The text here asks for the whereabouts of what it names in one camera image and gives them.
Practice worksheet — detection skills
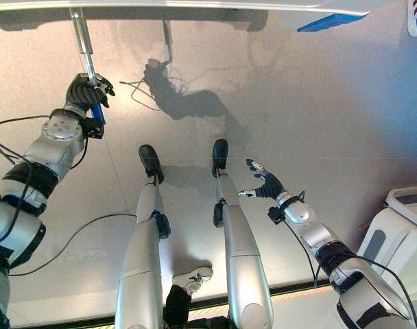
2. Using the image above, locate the person's leg with white shoe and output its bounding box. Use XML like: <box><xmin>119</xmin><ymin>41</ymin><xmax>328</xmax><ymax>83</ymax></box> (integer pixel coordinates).
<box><xmin>162</xmin><ymin>265</ymin><xmax>215</xmax><ymax>329</ymax></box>

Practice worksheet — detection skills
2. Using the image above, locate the blue bed panel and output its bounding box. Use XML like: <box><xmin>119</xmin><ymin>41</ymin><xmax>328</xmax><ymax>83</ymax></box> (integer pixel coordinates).
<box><xmin>296</xmin><ymin>13</ymin><xmax>359</xmax><ymax>33</ymax></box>

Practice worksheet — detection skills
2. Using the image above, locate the silver crank handle blue grip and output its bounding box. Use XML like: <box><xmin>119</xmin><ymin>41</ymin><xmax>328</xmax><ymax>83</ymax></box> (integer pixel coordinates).
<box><xmin>69</xmin><ymin>7</ymin><xmax>107</xmax><ymax>125</ymax></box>

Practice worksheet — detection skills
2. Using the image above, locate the white hospital bed footboard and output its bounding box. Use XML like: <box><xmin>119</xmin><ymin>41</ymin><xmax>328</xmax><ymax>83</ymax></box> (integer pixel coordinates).
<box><xmin>0</xmin><ymin>0</ymin><xmax>371</xmax><ymax>32</ymax></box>

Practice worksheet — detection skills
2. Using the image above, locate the black cable on floor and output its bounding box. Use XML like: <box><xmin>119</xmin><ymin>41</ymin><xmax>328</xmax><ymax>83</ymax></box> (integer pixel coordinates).
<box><xmin>8</xmin><ymin>213</ymin><xmax>138</xmax><ymax>277</ymax></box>

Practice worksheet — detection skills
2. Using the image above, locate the white medical cart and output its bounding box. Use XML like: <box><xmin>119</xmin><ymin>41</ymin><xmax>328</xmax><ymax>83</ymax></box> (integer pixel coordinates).
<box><xmin>356</xmin><ymin>184</ymin><xmax>417</xmax><ymax>302</ymax></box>

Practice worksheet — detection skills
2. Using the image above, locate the robot left leg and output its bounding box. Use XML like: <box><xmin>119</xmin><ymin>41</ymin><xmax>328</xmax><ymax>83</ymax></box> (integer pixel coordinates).
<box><xmin>114</xmin><ymin>144</ymin><xmax>171</xmax><ymax>329</ymax></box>

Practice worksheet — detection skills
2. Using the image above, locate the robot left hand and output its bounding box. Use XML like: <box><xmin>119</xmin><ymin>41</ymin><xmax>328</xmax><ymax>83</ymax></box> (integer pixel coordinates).
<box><xmin>64</xmin><ymin>72</ymin><xmax>116</xmax><ymax>112</ymax></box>

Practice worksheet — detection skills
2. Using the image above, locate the robot leg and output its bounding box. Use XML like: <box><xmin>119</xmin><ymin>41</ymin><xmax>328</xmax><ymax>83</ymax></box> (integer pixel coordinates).
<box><xmin>114</xmin><ymin>144</ymin><xmax>171</xmax><ymax>329</ymax></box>
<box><xmin>211</xmin><ymin>138</ymin><xmax>274</xmax><ymax>329</ymax></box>

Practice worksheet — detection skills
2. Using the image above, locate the robot right leg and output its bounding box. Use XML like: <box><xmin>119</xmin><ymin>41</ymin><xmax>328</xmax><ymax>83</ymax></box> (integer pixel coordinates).
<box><xmin>211</xmin><ymin>138</ymin><xmax>274</xmax><ymax>329</ymax></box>

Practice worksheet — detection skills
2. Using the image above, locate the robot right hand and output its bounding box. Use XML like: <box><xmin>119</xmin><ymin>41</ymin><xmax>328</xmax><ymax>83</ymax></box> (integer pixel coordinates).
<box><xmin>237</xmin><ymin>158</ymin><xmax>287</xmax><ymax>201</ymax></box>

